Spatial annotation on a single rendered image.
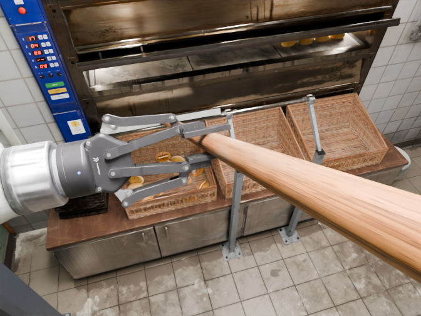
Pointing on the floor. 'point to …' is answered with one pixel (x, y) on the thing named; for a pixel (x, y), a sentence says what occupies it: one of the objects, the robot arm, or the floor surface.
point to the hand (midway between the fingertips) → (208, 142)
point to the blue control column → (32, 13)
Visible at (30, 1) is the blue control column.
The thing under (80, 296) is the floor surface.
